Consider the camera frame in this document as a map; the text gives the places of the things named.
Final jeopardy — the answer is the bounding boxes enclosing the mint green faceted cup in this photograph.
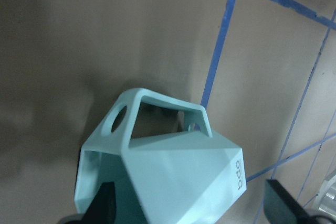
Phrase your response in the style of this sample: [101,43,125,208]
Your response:
[74,88,247,223]

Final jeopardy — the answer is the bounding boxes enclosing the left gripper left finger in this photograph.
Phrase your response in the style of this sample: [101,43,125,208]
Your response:
[81,182,116,223]

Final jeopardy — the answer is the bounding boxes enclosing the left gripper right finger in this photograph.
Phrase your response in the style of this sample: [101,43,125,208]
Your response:
[264,179,308,224]

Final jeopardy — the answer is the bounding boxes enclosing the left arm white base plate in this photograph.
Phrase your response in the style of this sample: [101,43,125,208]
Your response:
[317,178,335,218]

